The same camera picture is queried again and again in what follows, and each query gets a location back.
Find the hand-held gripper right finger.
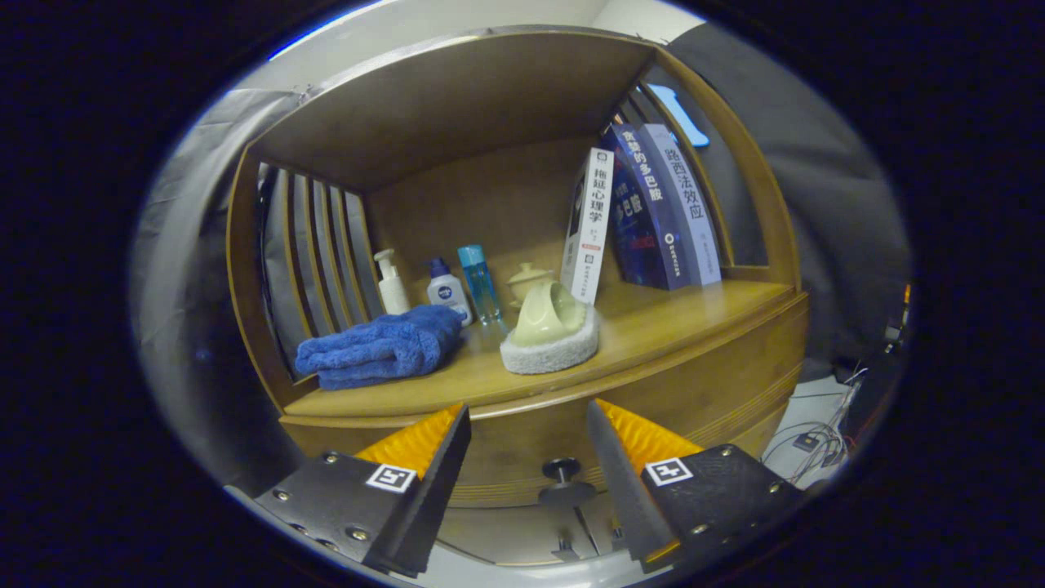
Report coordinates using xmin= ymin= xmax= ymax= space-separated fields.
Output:
xmin=586 ymin=398 xmax=805 ymax=574

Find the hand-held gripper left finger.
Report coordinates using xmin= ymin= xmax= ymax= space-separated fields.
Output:
xmin=255 ymin=403 xmax=473 ymax=577

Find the black round drawer knob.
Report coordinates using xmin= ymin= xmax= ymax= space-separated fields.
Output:
xmin=537 ymin=457 xmax=597 ymax=507

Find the pale green scrub brush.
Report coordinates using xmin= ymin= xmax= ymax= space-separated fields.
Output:
xmin=500 ymin=279 xmax=601 ymax=376

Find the wooden countertop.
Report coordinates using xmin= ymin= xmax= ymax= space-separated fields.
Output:
xmin=284 ymin=278 xmax=797 ymax=419

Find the wooden cabinet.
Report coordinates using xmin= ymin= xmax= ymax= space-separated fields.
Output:
xmin=226 ymin=24 xmax=811 ymax=566

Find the blue folded towel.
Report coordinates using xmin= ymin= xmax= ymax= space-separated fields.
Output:
xmin=295 ymin=305 xmax=466 ymax=391

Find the white bottle with blue cap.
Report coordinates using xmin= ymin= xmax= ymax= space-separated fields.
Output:
xmin=426 ymin=257 xmax=474 ymax=327

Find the white pump bottle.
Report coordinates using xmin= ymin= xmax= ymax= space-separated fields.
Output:
xmin=374 ymin=248 xmax=411 ymax=316

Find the clear blue bottle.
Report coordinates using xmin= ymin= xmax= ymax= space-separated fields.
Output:
xmin=457 ymin=244 xmax=501 ymax=323

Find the cream lidded teacup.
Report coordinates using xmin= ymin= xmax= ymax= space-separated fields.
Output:
xmin=506 ymin=262 xmax=556 ymax=309

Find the white book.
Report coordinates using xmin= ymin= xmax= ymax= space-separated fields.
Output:
xmin=560 ymin=147 xmax=615 ymax=306

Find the dark blue book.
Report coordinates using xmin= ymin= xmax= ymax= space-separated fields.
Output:
xmin=603 ymin=124 xmax=695 ymax=292

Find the pale lavender book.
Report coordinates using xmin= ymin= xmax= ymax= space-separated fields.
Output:
xmin=641 ymin=123 xmax=723 ymax=287

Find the black device with orange tip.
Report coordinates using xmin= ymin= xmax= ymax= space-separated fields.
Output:
xmin=882 ymin=282 xmax=914 ymax=352

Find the bundle of floor cables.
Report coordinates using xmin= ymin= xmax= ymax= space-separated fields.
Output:
xmin=772 ymin=367 xmax=866 ymax=487

